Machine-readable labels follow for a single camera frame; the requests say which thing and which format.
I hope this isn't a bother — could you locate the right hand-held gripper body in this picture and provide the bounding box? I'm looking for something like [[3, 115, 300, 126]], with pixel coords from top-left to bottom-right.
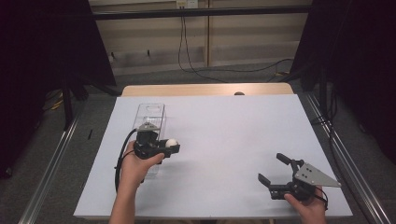
[[268, 159, 342, 203]]

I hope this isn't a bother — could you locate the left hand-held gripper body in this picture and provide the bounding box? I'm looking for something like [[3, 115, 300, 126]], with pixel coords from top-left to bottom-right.
[[133, 121, 176, 161]]

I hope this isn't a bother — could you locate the clear plastic container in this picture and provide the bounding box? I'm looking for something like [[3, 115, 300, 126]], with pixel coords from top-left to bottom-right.
[[132, 103, 167, 180]]

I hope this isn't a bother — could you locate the person's left hand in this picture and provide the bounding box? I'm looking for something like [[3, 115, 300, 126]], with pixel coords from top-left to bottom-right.
[[119, 140, 165, 191]]

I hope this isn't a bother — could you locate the person's right hand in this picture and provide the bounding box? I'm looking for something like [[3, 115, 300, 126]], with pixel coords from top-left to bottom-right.
[[283, 185, 329, 224]]

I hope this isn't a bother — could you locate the white table cover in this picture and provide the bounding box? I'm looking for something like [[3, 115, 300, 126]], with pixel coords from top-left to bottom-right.
[[73, 94, 354, 219]]

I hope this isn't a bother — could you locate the wooden table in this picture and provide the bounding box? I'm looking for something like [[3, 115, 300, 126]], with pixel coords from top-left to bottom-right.
[[120, 81, 295, 98]]

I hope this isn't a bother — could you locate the black stand leg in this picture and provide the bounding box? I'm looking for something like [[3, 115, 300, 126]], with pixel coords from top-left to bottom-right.
[[61, 81, 75, 131]]

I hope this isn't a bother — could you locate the black curtain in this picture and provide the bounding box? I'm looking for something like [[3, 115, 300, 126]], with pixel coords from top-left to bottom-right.
[[0, 0, 118, 181], [289, 0, 396, 166]]

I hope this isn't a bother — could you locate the black horizontal bar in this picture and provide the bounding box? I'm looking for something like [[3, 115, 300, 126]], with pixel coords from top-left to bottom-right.
[[91, 5, 313, 21]]

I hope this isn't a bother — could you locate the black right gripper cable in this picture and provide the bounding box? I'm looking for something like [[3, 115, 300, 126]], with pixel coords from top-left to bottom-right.
[[313, 186, 330, 211]]

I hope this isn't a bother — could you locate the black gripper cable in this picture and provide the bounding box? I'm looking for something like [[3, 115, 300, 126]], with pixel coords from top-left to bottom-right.
[[313, 186, 330, 211], [113, 128, 138, 193]]

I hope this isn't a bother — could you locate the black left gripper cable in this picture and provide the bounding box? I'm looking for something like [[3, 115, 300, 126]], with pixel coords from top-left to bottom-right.
[[113, 128, 138, 193]]

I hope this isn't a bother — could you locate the metal floor rail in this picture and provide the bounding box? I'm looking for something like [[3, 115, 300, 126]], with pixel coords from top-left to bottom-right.
[[18, 113, 82, 224], [303, 91, 394, 224]]

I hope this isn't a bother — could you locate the black cable along rail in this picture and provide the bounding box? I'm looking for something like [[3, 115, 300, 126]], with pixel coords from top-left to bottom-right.
[[310, 83, 354, 190]]

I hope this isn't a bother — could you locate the black wall cable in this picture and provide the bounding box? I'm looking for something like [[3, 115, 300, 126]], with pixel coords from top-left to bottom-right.
[[177, 15, 230, 84]]

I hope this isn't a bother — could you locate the long black floor cable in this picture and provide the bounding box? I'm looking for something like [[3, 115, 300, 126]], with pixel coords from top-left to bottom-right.
[[183, 15, 294, 75]]

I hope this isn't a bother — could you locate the yellow cable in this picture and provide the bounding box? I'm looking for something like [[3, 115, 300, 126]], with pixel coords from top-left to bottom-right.
[[43, 89, 64, 112]]

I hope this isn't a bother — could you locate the wooden wall strip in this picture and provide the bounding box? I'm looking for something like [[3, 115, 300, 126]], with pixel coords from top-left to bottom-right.
[[203, 0, 213, 68]]

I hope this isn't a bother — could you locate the white wall socket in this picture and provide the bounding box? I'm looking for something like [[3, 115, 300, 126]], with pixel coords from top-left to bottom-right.
[[175, 0, 200, 9]]

